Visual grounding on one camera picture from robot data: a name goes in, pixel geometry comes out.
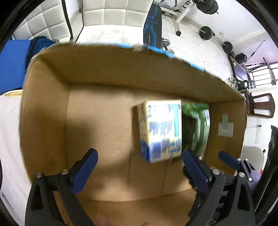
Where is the white quilted chair left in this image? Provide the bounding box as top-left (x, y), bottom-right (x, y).
top-left (13, 0), bottom-right (73, 43)

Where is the dark navy cloth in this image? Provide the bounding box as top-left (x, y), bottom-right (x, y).
top-left (25, 36), bottom-right (56, 70)

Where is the open cardboard box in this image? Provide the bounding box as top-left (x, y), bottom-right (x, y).
top-left (19, 44), bottom-right (247, 225)

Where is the grey table cloth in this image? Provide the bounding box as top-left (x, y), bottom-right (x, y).
top-left (1, 90), bottom-right (31, 225)

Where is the person's hand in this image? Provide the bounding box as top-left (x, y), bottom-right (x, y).
top-left (94, 213), bottom-right (152, 226)

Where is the black blue weight bench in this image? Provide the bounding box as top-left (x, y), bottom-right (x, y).
top-left (143, 4), bottom-right (162, 49)

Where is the white quilted chair right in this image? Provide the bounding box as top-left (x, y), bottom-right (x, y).
top-left (76, 0), bottom-right (153, 45)

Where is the brown wooden chair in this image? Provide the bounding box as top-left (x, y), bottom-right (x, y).
top-left (239, 90), bottom-right (275, 119)

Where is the white weight rack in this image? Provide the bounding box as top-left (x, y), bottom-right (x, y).
top-left (154, 0), bottom-right (196, 36)

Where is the grey plastic chair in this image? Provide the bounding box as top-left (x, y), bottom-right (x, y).
top-left (240, 146), bottom-right (264, 174)

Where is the green snack bag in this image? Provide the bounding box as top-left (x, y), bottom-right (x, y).
top-left (179, 103), bottom-right (211, 159)

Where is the white quilted chair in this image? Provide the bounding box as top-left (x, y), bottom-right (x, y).
top-left (13, 0), bottom-right (73, 43)
top-left (76, 0), bottom-right (153, 45)

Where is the black barbell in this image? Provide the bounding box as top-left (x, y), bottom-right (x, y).
top-left (198, 26), bottom-right (233, 54)

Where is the blue mat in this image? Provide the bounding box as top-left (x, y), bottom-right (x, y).
top-left (0, 40), bottom-right (31, 94)

